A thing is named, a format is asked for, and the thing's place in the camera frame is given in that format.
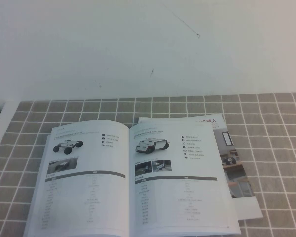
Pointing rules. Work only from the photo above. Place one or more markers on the grey white checked tablecloth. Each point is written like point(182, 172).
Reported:
point(273, 123)

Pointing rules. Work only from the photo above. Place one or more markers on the colour printed brochure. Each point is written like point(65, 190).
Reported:
point(236, 177)

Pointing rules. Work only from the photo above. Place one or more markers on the white product catalogue book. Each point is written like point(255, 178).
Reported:
point(88, 197)

